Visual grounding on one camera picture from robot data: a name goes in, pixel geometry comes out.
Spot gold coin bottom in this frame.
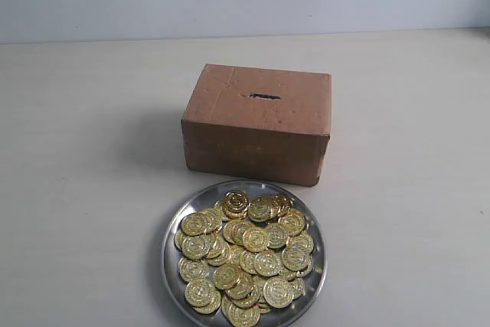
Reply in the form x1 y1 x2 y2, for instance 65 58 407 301
227 304 260 327

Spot gold coin left upper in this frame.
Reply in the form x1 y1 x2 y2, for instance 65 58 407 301
181 213 209 237

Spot gold coin lower left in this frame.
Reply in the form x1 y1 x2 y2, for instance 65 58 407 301
178 257 209 283

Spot round steel plate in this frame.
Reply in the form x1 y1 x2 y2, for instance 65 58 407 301
161 180 327 326

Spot gold coin top left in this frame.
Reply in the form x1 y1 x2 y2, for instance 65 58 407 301
224 190 249 213

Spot gold coin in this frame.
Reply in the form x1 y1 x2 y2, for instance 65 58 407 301
247 196 273 222
253 250 283 277
242 227 270 253
263 277 293 309
224 190 249 213
213 263 241 290
227 304 260 327
181 213 209 237
185 277 216 307
178 257 209 283
181 235 211 260
281 245 312 271
278 208 305 237

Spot gold coin front right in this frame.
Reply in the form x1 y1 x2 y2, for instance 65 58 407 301
263 277 293 309

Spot gold coin right upper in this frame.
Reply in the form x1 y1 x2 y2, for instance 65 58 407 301
278 208 305 237

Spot gold coin right middle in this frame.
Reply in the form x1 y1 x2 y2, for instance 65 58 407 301
281 245 312 271

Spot gold coin left middle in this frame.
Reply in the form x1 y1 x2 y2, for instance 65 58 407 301
181 235 211 260

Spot brown cardboard slotted box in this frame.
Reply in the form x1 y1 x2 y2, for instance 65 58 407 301
181 64 332 187

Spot gold coin front left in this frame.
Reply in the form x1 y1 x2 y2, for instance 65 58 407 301
185 277 216 307

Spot gold coin top centre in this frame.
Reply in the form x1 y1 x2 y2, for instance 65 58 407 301
247 196 273 222

